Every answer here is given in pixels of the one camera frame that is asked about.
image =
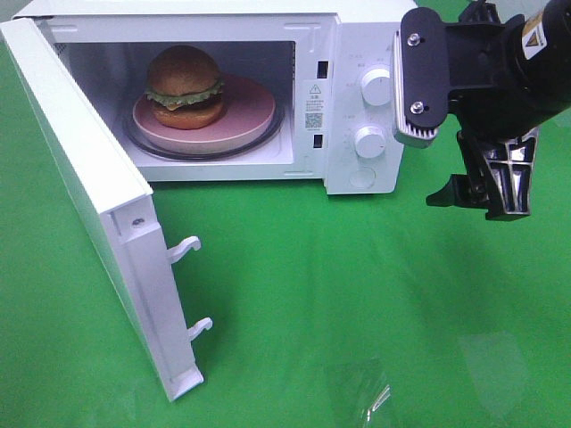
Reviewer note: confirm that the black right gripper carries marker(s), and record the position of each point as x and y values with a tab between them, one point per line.
496	139

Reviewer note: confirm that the white dial knob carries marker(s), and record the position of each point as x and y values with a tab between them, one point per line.
369	142
375	86

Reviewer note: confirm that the round door release button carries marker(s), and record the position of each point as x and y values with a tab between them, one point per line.
362	178

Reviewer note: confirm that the pink plate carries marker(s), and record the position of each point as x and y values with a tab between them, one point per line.
248	111

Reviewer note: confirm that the burger with lettuce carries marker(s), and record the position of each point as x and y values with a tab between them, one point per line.
185	87

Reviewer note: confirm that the white microwave door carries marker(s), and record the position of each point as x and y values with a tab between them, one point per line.
116	205

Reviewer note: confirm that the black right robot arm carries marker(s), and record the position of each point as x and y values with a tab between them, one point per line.
539	56

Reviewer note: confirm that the white microwave oven body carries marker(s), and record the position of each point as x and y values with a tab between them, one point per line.
311	55

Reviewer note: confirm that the glass microwave turntable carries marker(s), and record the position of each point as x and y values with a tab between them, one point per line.
137	139

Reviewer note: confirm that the clear plastic film scrap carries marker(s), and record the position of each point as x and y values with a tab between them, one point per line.
360	394

